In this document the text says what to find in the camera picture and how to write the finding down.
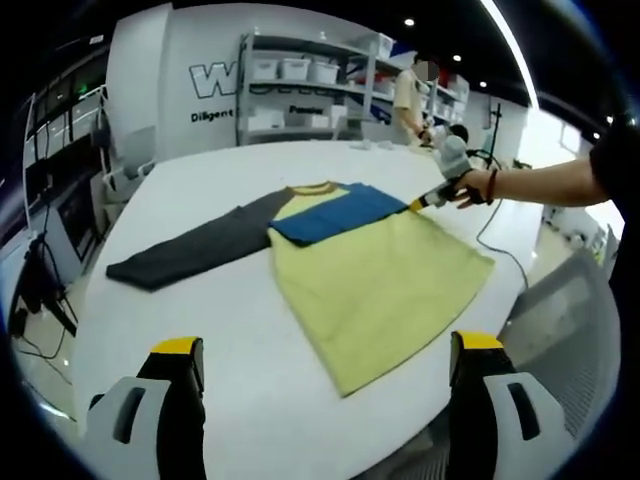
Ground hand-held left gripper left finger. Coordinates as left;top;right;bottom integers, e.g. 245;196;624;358
87;335;207;480

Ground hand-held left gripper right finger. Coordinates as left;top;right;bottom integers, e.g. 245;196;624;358
448;328;569;480

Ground yellow grey blue garment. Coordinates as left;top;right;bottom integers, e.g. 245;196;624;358
105;180;497;400

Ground person's right hand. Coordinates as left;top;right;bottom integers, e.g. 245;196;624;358
451;169;490;210

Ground black pole stand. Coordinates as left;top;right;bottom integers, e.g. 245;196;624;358
487;97;504;164

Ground ceiling light strip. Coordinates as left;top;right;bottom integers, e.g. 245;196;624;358
479;0;542;107

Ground round ceiling spotlights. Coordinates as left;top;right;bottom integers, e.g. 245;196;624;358
403;17;489;90

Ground group of white storage bins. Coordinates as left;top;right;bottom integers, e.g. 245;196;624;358
249;54;466;131

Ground black tripod stand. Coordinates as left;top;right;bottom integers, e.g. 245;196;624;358
14;239;79;339

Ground grey metal shelving unit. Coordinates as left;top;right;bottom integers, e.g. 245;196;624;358
239;32;471;146

